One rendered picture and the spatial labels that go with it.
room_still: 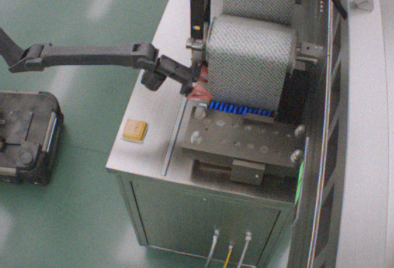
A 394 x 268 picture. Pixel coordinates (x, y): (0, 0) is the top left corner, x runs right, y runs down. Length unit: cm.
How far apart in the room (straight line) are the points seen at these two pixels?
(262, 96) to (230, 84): 11
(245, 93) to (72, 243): 137
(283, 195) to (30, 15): 259
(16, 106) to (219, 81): 152
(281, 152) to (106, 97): 164
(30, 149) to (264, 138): 137
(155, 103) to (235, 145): 39
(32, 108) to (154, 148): 121
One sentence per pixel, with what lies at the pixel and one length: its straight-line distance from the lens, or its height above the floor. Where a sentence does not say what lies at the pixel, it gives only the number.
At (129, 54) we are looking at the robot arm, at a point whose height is 123.
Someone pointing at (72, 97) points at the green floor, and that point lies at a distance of 298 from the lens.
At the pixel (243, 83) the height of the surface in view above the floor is 115.
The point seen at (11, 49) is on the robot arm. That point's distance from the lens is 160.
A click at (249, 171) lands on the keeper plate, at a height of 99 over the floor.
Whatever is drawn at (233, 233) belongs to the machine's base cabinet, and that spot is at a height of 53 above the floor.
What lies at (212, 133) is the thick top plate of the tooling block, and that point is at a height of 103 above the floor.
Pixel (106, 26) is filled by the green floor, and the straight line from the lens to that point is 335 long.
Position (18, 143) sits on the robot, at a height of 26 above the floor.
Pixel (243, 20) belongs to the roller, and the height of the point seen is 123.
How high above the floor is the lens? 230
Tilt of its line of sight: 56 degrees down
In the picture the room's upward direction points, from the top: straight up
